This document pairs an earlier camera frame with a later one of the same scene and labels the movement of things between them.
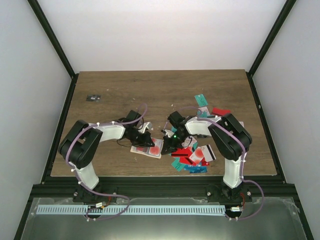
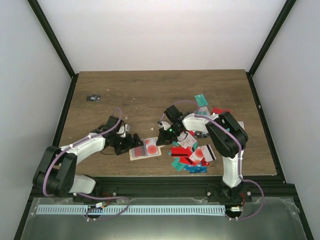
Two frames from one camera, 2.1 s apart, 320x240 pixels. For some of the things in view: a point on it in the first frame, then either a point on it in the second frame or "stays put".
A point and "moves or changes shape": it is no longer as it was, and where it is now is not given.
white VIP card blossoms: (188, 141) stays put
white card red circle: (156, 150) moves or changes shape
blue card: (196, 169) stays put
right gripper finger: (167, 148) -> (165, 137)
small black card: (93, 98) stays put
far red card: (218, 111) stays put
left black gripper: (147, 139) -> (129, 144)
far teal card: (201, 100) stays put
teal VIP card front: (176, 163) stays put
